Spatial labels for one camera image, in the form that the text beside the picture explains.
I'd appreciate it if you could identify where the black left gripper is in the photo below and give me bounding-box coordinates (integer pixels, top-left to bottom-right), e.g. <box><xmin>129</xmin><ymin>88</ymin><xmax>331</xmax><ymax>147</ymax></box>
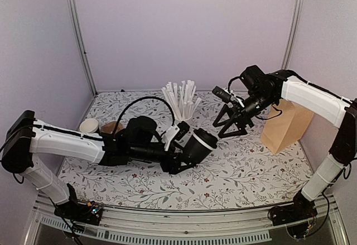
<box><xmin>129</xmin><ymin>142</ymin><xmax>197</xmax><ymax>176</ymax></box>

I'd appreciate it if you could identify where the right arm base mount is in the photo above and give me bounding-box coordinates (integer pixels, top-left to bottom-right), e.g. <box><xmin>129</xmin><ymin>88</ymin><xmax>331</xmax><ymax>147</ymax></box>
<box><xmin>267</xmin><ymin>193</ymin><xmax>330</xmax><ymax>241</ymax></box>

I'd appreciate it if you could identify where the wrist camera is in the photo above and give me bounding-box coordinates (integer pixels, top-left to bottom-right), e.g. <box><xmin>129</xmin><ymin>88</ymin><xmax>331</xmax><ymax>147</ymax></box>
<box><xmin>212</xmin><ymin>86</ymin><xmax>244</xmax><ymax>107</ymax></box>
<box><xmin>161</xmin><ymin>121</ymin><xmax>190</xmax><ymax>151</ymax></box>

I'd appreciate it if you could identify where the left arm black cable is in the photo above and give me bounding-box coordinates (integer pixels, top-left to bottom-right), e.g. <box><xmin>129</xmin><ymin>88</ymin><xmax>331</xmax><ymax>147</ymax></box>
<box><xmin>111</xmin><ymin>96</ymin><xmax>176</xmax><ymax>137</ymax></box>

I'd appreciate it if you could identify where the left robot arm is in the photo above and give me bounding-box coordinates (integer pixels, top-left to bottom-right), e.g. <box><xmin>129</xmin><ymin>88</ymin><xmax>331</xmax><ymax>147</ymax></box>
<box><xmin>1</xmin><ymin>111</ymin><xmax>199</xmax><ymax>219</ymax></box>

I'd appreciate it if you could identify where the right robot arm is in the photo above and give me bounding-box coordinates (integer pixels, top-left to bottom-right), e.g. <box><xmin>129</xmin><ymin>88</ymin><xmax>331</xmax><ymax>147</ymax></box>
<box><xmin>213</xmin><ymin>65</ymin><xmax>356</xmax><ymax>220</ymax></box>

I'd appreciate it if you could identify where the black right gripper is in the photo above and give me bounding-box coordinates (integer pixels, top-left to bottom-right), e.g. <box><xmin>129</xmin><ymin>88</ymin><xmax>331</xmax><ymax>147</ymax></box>
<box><xmin>213</xmin><ymin>90</ymin><xmax>276</xmax><ymax>138</ymax></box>

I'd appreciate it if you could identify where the left aluminium corner post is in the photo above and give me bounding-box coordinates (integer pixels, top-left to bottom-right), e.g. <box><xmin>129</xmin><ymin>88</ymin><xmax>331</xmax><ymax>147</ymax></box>
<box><xmin>67</xmin><ymin>0</ymin><xmax>98</xmax><ymax>97</ymax></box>

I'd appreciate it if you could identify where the right aluminium corner post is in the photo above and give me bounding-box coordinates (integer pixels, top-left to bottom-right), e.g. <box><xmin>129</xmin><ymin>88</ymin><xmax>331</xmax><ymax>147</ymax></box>
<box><xmin>281</xmin><ymin>0</ymin><xmax>304</xmax><ymax>70</ymax></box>

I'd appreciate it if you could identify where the aluminium front rail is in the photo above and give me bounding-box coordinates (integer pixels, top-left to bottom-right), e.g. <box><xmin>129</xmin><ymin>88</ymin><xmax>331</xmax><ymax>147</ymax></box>
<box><xmin>24</xmin><ymin>194</ymin><xmax>353</xmax><ymax>244</ymax></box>

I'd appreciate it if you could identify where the aluminium corner post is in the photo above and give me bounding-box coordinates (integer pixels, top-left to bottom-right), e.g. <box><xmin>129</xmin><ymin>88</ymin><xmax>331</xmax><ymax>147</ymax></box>
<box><xmin>67</xmin><ymin>0</ymin><xmax>98</xmax><ymax>97</ymax></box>
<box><xmin>281</xmin><ymin>0</ymin><xmax>304</xmax><ymax>70</ymax></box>

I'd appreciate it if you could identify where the black plastic cup lid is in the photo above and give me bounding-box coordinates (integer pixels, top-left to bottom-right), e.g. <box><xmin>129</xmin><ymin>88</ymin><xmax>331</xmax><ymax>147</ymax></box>
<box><xmin>192</xmin><ymin>128</ymin><xmax>218</xmax><ymax>151</ymax></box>

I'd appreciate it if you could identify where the black and white coffee cup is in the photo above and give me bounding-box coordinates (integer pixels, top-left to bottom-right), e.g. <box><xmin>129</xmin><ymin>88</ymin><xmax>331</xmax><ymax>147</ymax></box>
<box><xmin>182</xmin><ymin>133</ymin><xmax>212</xmax><ymax>164</ymax></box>

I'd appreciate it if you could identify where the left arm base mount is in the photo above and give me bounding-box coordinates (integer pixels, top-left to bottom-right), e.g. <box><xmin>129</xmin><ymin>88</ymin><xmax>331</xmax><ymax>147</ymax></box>
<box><xmin>54</xmin><ymin>184</ymin><xmax>103</xmax><ymax>225</ymax></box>

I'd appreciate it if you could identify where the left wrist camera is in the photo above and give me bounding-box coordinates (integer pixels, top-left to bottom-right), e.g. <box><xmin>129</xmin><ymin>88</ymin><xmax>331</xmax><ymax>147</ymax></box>
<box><xmin>161</xmin><ymin>121</ymin><xmax>190</xmax><ymax>151</ymax></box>

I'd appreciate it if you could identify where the brown paper bag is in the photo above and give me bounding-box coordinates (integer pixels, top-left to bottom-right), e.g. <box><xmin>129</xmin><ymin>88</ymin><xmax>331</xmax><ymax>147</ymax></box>
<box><xmin>260</xmin><ymin>99</ymin><xmax>314</xmax><ymax>155</ymax></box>

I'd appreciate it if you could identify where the paper-wrapped straws bundle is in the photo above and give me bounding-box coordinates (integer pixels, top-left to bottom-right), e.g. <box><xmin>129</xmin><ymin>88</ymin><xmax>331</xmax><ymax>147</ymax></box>
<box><xmin>161</xmin><ymin>80</ymin><xmax>201</xmax><ymax>118</ymax></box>

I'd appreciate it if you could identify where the white paper straw cup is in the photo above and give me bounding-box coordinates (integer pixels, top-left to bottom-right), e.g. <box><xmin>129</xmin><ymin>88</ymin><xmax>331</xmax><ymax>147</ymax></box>
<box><xmin>175</xmin><ymin>116</ymin><xmax>192</xmax><ymax>127</ymax></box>

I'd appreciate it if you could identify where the brown cardboard cup carrier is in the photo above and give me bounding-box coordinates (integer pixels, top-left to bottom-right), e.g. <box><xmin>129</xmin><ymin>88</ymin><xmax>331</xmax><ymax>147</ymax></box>
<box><xmin>100</xmin><ymin>121</ymin><xmax>124</xmax><ymax>136</ymax></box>

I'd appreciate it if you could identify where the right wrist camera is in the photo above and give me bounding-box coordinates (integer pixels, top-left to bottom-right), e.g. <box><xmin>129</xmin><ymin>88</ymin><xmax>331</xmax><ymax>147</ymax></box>
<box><xmin>212</xmin><ymin>86</ymin><xmax>244</xmax><ymax>107</ymax></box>

